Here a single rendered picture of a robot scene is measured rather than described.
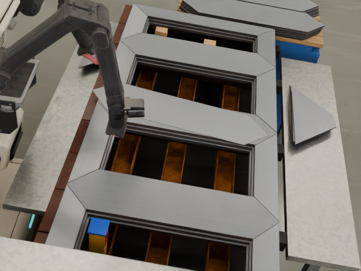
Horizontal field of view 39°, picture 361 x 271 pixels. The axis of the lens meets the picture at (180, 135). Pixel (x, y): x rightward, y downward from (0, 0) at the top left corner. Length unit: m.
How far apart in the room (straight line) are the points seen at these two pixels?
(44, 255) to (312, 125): 1.35
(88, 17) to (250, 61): 1.20
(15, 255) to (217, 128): 0.99
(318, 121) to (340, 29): 2.41
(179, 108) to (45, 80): 1.62
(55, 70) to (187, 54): 1.45
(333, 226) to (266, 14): 1.29
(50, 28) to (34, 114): 1.90
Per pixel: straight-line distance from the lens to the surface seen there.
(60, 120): 2.29
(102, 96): 2.13
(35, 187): 2.04
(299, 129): 2.28
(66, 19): 1.40
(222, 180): 2.12
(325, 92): 2.60
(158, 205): 1.77
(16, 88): 1.90
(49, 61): 3.73
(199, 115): 2.10
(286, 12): 2.93
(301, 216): 2.01
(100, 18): 1.43
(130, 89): 2.17
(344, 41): 4.55
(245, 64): 2.43
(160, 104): 2.12
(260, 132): 2.10
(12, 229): 2.43
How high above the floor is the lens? 2.26
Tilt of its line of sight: 44 degrees down
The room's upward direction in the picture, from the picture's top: 10 degrees clockwise
